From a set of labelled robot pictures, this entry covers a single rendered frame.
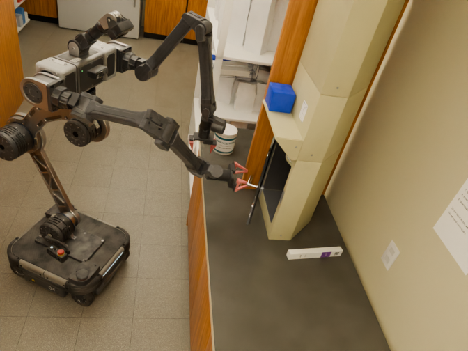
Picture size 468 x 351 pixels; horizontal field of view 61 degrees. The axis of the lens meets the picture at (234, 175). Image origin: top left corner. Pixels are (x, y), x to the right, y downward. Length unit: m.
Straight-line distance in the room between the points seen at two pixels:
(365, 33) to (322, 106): 0.29
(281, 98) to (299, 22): 0.32
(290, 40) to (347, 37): 0.41
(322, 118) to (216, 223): 0.74
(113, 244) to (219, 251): 1.09
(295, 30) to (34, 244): 1.99
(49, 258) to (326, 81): 1.95
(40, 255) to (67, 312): 0.38
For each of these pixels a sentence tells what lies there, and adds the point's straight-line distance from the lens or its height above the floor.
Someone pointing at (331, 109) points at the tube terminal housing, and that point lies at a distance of 1.54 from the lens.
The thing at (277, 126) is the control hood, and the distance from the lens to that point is 1.63.
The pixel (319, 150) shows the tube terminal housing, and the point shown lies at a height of 1.47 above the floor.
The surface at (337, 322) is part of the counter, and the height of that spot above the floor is 0.94.
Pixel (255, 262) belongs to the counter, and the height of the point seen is 0.94.
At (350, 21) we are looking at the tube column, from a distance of 1.42.
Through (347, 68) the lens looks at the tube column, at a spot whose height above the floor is 1.82.
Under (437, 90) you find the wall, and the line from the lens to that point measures 1.67.
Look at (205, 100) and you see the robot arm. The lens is 1.93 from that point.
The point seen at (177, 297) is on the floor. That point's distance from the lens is 2.78.
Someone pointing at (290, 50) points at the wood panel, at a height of 1.73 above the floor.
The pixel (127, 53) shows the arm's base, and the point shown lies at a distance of 2.09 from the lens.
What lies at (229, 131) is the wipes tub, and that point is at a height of 1.09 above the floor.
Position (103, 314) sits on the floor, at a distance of 2.71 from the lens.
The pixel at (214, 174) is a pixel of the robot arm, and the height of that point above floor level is 1.24.
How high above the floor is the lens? 2.28
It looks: 37 degrees down
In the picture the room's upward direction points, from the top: 14 degrees clockwise
